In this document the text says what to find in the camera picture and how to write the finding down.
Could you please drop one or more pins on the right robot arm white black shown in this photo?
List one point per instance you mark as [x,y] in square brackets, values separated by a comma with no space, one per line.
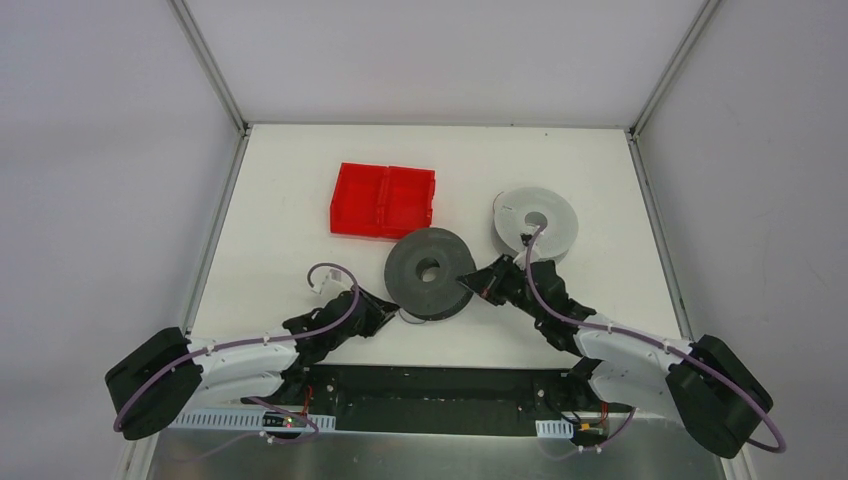
[701,385]

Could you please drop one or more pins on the left aluminium frame post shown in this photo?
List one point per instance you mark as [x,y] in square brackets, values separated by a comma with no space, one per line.
[205,57]

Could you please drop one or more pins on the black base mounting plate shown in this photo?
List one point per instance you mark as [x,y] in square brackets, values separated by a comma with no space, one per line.
[431,400]

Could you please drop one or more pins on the black cable spool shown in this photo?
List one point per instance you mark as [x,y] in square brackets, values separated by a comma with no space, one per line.
[421,274]

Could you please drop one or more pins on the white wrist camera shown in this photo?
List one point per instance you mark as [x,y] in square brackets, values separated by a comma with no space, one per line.
[531,235]
[332,285]

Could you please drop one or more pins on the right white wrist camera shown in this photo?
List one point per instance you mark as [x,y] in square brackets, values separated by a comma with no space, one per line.
[531,235]

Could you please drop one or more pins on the white translucent cable spool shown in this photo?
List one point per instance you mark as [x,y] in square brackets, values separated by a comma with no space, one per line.
[513,210]

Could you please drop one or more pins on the right aluminium frame post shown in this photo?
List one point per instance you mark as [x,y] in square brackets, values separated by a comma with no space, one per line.
[702,19]

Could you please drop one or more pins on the aluminium frame post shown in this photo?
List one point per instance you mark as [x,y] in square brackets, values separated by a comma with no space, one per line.
[205,57]
[702,19]

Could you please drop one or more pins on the red two-compartment bin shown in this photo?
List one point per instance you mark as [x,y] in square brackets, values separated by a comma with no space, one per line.
[378,201]

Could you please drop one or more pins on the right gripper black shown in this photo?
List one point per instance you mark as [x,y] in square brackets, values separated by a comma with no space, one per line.
[496,279]

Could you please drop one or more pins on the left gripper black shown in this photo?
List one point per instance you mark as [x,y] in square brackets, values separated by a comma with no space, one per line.
[371,313]

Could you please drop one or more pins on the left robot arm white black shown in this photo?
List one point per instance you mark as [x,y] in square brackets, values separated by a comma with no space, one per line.
[170,373]

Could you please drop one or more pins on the white slotted cable duct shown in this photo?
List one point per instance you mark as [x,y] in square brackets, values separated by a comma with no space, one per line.
[249,419]

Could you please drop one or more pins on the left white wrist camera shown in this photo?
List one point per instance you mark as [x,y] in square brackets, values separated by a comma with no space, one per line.
[332,285]

